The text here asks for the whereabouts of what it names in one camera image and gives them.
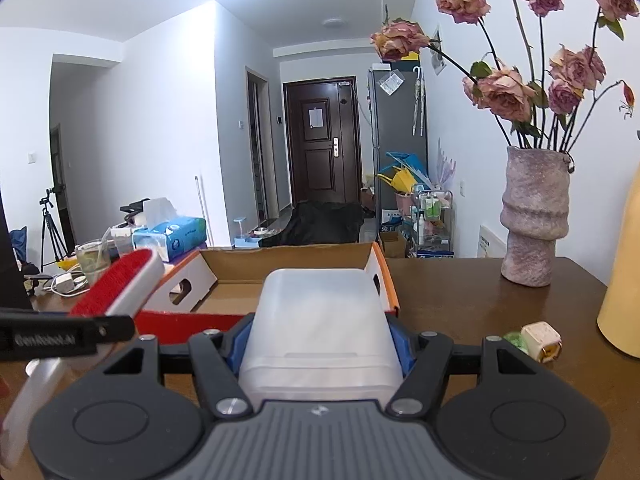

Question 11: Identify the black folding chair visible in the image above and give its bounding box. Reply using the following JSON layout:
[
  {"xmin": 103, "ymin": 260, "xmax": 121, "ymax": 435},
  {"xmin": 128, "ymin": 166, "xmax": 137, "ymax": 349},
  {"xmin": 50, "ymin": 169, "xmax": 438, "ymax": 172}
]
[{"xmin": 260, "ymin": 201, "xmax": 365, "ymax": 248}]

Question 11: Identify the white folded umbrella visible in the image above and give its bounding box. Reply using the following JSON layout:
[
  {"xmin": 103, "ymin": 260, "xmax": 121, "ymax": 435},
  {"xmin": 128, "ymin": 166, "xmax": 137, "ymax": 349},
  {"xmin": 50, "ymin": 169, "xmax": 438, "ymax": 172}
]
[{"xmin": 412, "ymin": 65, "xmax": 426, "ymax": 136}]

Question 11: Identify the blue pet feeder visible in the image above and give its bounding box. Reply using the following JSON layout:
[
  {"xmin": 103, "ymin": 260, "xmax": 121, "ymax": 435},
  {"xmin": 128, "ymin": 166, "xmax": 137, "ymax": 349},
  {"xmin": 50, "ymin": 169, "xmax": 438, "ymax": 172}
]
[{"xmin": 232, "ymin": 216, "xmax": 261, "ymax": 250}]

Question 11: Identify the interior door frame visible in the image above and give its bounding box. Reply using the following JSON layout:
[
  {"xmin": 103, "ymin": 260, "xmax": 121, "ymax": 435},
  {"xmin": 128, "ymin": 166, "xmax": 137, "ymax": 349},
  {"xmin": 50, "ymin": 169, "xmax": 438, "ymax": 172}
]
[{"xmin": 246, "ymin": 66, "xmax": 281, "ymax": 226}]

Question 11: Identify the blue tissue pack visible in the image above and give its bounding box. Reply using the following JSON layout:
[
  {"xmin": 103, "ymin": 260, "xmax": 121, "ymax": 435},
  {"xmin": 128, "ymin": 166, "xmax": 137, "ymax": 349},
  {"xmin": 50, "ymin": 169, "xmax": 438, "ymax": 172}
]
[{"xmin": 132, "ymin": 197, "xmax": 207, "ymax": 263}]

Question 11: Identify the white charger with cable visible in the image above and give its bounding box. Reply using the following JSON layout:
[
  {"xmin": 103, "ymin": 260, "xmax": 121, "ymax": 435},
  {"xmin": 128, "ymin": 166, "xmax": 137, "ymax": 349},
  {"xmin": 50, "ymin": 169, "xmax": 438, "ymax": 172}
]
[{"xmin": 52, "ymin": 272, "xmax": 88, "ymax": 296}]

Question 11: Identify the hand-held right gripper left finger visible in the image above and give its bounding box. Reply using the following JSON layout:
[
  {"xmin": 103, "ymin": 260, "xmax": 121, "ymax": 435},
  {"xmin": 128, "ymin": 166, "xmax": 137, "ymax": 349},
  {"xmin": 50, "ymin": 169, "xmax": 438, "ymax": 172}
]
[{"xmin": 102, "ymin": 317, "xmax": 253, "ymax": 420}]

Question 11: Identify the orange-rimmed cardboard box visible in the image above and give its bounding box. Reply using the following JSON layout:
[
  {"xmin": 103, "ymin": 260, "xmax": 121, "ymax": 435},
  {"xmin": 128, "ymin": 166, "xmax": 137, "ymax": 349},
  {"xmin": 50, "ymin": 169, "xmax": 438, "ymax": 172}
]
[{"xmin": 135, "ymin": 241, "xmax": 401, "ymax": 346}]

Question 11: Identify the black tripod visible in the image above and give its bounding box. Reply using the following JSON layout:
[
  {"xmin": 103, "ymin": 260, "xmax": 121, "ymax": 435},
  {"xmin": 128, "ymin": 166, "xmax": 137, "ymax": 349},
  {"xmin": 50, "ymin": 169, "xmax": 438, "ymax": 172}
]
[{"xmin": 39, "ymin": 187, "xmax": 68, "ymax": 271}]

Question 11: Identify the dried pink roses bouquet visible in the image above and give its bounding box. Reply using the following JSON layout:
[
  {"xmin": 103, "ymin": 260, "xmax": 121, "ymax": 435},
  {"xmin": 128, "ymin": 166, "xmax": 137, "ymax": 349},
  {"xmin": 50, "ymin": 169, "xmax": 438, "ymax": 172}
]
[{"xmin": 370, "ymin": 0, "xmax": 640, "ymax": 153}]

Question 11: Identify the clear plastic bag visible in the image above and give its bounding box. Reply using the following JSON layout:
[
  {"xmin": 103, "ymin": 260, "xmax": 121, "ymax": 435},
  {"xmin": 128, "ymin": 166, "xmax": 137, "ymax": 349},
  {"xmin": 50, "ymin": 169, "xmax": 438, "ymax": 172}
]
[{"xmin": 377, "ymin": 70, "xmax": 405, "ymax": 95}]

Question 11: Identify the pink ceramic vase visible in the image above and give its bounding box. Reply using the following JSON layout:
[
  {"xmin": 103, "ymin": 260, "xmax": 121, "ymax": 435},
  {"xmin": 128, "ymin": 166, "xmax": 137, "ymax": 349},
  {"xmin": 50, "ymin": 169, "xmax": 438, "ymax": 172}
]
[{"xmin": 500, "ymin": 146, "xmax": 575, "ymax": 288}]

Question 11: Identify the wire rack cart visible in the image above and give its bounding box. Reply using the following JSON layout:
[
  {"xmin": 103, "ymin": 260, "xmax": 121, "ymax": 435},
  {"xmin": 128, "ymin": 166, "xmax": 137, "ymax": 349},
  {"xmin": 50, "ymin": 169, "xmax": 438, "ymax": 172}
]
[{"xmin": 411, "ymin": 190, "xmax": 455, "ymax": 258}]

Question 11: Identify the small cream cube toy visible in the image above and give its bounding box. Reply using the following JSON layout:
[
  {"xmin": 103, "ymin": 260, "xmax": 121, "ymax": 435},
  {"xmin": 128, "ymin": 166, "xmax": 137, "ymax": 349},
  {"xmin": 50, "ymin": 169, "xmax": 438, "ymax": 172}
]
[{"xmin": 520, "ymin": 321, "xmax": 562, "ymax": 363}]

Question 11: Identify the small brown cardboard box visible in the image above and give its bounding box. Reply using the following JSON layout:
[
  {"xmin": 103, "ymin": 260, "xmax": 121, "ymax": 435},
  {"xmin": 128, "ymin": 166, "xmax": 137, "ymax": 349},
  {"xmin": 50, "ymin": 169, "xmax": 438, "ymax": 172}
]
[{"xmin": 378, "ymin": 230, "xmax": 408, "ymax": 258}]

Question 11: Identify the yellow and blue bags pile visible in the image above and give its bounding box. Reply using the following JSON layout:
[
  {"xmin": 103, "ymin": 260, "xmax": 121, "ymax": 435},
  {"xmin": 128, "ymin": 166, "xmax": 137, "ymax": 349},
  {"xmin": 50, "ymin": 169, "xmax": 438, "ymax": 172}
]
[{"xmin": 376, "ymin": 150, "xmax": 426, "ymax": 196}]

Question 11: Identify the yellow thermos jug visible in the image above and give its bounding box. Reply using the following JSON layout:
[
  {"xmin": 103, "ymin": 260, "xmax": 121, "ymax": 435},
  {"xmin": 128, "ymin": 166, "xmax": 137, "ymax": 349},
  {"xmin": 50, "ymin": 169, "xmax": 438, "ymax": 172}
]
[{"xmin": 596, "ymin": 165, "xmax": 640, "ymax": 358}]

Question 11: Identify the dark brown entrance door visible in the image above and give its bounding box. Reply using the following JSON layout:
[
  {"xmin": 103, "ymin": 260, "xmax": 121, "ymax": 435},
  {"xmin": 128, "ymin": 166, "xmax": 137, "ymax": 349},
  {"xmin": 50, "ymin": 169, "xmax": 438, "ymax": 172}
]
[{"xmin": 283, "ymin": 76, "xmax": 358, "ymax": 206}]

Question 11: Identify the red lint brush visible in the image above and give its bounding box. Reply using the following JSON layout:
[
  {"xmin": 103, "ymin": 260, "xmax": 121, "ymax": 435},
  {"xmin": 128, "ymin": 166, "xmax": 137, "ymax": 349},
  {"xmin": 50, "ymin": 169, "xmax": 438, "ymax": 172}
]
[{"xmin": 0, "ymin": 247, "xmax": 166, "ymax": 468}]

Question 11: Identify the clear glass cup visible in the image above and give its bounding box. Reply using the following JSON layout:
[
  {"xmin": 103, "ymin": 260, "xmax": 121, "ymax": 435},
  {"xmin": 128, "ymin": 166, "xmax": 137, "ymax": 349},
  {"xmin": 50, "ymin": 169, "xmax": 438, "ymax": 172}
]
[{"xmin": 75, "ymin": 240, "xmax": 113, "ymax": 286}]

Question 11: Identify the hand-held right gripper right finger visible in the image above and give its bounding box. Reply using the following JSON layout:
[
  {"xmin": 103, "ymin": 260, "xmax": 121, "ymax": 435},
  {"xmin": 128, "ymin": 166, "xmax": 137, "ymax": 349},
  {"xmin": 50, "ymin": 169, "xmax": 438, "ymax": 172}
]
[{"xmin": 389, "ymin": 316, "xmax": 538, "ymax": 418}]

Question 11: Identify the grey refrigerator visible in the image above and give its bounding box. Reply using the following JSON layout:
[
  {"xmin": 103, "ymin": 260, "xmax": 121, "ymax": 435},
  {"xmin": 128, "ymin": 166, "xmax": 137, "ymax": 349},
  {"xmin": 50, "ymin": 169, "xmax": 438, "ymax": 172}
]
[{"xmin": 367, "ymin": 62, "xmax": 428, "ymax": 211}]

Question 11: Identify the clear cereal container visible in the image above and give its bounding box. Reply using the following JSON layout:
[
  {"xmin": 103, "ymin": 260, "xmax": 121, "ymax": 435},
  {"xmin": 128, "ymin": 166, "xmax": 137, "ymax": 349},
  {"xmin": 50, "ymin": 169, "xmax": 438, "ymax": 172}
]
[{"xmin": 112, "ymin": 227, "xmax": 136, "ymax": 261}]

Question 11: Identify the white leaning board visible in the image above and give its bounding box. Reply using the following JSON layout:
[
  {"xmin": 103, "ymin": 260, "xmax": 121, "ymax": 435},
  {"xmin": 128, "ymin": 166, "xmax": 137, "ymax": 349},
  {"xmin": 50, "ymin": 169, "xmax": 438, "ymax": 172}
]
[{"xmin": 477, "ymin": 224, "xmax": 507, "ymax": 259}]

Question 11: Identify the white mop pole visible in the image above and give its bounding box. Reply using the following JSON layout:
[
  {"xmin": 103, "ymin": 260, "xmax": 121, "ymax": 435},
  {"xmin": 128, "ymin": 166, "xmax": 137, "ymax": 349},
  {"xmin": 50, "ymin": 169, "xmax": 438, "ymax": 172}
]
[{"xmin": 194, "ymin": 175, "xmax": 213, "ymax": 246}]

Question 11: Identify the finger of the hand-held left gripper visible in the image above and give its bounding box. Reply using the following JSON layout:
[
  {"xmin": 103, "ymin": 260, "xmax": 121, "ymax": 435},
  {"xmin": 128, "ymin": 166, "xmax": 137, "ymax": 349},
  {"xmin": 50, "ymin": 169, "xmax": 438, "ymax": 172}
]
[{"xmin": 0, "ymin": 309, "xmax": 137, "ymax": 345}]

